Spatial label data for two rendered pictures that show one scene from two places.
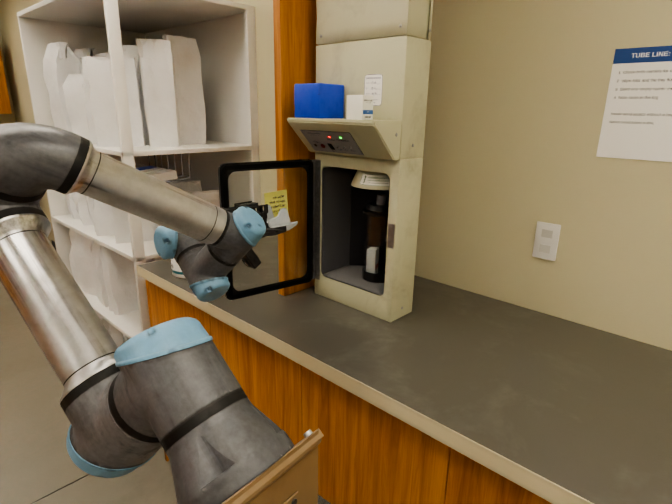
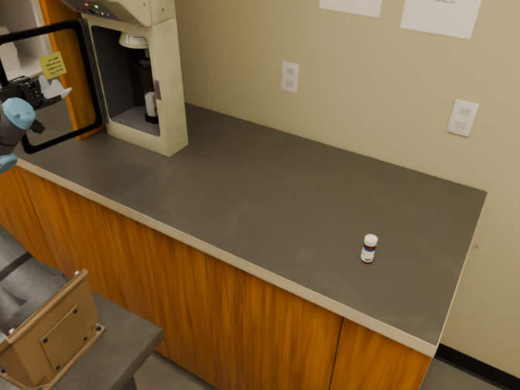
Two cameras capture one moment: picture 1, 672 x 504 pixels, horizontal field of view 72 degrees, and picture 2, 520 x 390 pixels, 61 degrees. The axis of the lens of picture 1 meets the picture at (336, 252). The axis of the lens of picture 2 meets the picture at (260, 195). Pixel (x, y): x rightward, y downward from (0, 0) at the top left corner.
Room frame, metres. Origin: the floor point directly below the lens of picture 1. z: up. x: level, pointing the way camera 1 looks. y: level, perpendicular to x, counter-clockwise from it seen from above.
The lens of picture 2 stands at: (-0.20, -0.20, 1.81)
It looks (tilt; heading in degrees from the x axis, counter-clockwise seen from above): 37 degrees down; 348
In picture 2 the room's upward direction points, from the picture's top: 1 degrees clockwise
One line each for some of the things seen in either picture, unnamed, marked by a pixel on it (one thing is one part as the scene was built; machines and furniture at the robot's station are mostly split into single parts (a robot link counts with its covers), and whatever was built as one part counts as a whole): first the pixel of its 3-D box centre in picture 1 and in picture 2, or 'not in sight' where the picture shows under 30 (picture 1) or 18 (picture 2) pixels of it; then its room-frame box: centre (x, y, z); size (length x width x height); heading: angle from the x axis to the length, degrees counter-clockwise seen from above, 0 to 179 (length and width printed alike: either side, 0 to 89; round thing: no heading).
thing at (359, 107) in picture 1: (359, 107); not in sight; (1.25, -0.05, 1.54); 0.05 x 0.05 x 0.06; 54
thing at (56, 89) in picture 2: (284, 219); (57, 88); (1.15, 0.14, 1.26); 0.09 x 0.03 x 0.06; 124
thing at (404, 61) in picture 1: (379, 181); (145, 34); (1.43, -0.13, 1.33); 0.32 x 0.25 x 0.77; 47
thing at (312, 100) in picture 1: (319, 101); not in sight; (1.36, 0.06, 1.56); 0.10 x 0.10 x 0.09; 47
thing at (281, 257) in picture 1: (270, 228); (52, 88); (1.34, 0.20, 1.19); 0.30 x 0.01 x 0.40; 127
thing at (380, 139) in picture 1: (340, 137); (97, 5); (1.30, -0.01, 1.46); 0.32 x 0.11 x 0.10; 47
